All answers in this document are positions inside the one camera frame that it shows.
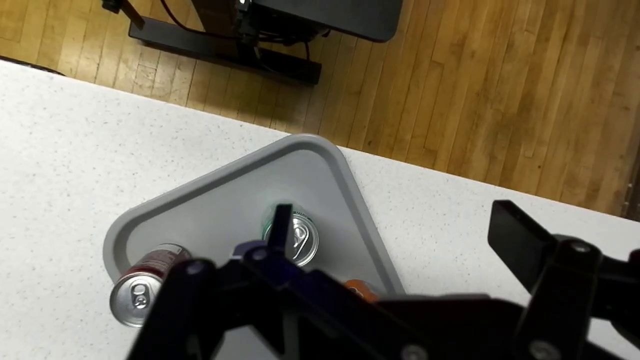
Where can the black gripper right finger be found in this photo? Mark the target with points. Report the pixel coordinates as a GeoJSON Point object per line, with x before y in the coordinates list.
{"type": "Point", "coordinates": [567, 281]}

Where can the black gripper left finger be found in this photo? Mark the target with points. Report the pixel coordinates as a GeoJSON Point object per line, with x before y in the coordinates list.
{"type": "Point", "coordinates": [221, 312]}

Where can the red soda can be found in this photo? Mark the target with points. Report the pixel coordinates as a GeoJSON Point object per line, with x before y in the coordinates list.
{"type": "Point", "coordinates": [137, 292]}

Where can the green soda can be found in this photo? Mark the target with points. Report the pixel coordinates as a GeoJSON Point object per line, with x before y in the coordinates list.
{"type": "Point", "coordinates": [305, 239]}

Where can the orange soda can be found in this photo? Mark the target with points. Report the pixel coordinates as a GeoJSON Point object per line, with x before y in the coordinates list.
{"type": "Point", "coordinates": [363, 288]}

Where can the grey plastic tray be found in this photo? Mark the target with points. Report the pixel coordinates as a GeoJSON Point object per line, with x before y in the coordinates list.
{"type": "Point", "coordinates": [221, 206]}

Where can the black stand base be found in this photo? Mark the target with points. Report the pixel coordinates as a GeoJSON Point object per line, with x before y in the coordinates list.
{"type": "Point", "coordinates": [221, 42]}

